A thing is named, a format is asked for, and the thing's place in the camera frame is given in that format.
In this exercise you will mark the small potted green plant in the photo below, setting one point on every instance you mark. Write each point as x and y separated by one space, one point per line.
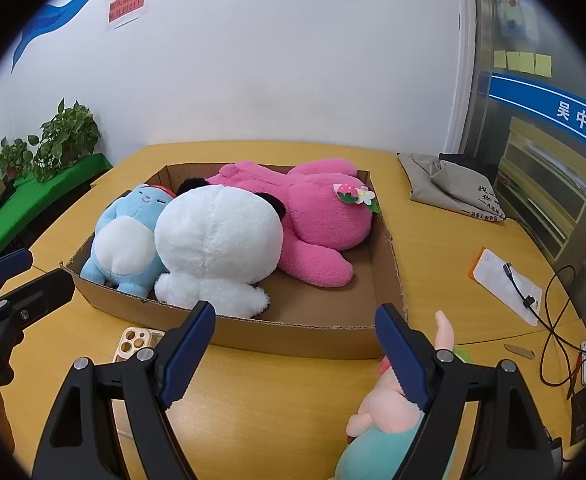
15 159

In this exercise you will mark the light blue plush toy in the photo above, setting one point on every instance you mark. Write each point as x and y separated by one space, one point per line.
123 251

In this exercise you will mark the pink bear plush toy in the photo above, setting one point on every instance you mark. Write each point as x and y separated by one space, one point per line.
328 210

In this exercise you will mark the white paper orange notebook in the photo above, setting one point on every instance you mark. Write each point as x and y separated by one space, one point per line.
520 295

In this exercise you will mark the grey canvas bag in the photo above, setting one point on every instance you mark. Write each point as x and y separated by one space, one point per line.
450 186

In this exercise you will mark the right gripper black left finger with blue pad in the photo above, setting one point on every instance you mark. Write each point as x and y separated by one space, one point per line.
80 439

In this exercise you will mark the blue door sign band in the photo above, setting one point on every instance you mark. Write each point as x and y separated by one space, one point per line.
557 107

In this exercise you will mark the clear phone case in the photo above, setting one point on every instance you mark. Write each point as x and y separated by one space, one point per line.
134 339

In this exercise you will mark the white panda plush toy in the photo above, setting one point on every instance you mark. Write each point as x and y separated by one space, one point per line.
217 243

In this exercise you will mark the yellow sticky notes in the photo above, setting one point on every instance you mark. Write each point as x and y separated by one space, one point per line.
524 62

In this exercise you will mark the wooden stick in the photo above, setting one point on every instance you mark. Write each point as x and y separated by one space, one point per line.
520 351

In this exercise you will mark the pink teal doll plush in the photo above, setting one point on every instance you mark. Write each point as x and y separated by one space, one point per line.
382 430

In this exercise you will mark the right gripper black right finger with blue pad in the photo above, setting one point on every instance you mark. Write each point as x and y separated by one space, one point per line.
509 440

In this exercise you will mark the green cloth covered bench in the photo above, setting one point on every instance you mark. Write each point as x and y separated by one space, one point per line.
33 206

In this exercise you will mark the blue wave wall decal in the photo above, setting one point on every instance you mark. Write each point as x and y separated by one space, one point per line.
47 19

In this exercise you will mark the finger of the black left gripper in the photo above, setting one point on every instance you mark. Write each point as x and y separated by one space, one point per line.
34 300

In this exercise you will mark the red wall sign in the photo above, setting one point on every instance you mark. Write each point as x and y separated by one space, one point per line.
123 12

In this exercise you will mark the brown cardboard box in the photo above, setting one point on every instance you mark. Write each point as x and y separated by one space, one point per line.
301 320

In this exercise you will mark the large potted green plant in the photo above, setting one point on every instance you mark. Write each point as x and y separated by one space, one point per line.
69 136

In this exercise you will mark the cartoon poster on door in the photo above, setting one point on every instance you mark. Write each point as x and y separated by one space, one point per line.
518 20

